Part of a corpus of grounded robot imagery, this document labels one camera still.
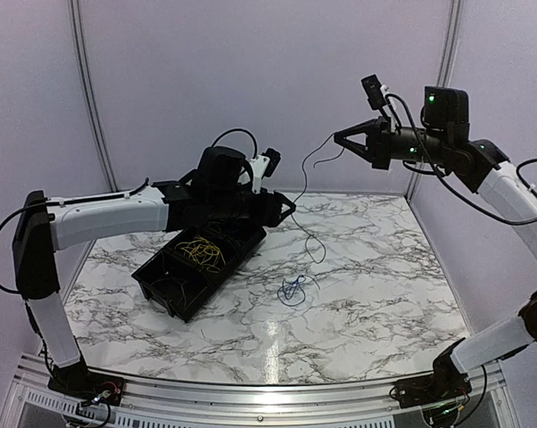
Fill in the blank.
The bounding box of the bundle of coloured cables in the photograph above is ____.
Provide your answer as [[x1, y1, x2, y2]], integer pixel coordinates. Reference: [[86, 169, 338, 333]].
[[276, 274, 321, 309]]

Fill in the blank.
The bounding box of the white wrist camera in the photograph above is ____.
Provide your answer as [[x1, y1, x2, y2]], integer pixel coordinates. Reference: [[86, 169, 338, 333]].
[[360, 74, 387, 111], [249, 148, 281, 194]]

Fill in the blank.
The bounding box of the black three-compartment plastic bin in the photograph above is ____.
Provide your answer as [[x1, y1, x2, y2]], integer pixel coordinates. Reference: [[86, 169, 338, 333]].
[[132, 220, 267, 323]]

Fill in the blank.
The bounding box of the yellow cable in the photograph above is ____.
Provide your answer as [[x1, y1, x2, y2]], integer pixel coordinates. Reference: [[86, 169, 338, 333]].
[[173, 235, 227, 273]]

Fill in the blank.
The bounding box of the right aluminium corner post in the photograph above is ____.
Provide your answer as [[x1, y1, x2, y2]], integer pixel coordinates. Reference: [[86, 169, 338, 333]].
[[404, 0, 462, 202]]

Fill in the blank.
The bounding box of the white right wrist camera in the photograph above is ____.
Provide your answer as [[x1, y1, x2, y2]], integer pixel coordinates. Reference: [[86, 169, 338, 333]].
[[360, 74, 387, 111]]

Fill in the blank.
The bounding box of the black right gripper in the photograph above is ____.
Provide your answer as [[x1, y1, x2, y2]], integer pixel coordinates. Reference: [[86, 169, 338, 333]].
[[335, 115, 451, 169]]

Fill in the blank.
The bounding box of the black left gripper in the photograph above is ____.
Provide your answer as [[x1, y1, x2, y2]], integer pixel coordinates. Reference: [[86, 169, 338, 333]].
[[210, 185, 297, 227]]

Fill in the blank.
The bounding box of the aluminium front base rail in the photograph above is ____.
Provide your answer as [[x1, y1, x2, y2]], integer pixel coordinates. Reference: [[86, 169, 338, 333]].
[[0, 354, 520, 427]]

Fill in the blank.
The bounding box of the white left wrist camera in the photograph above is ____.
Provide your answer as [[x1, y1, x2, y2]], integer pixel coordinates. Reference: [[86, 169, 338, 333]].
[[249, 148, 281, 194]]

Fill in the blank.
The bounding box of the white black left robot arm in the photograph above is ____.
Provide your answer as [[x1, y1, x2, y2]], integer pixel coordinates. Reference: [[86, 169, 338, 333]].
[[0, 146, 295, 397]]

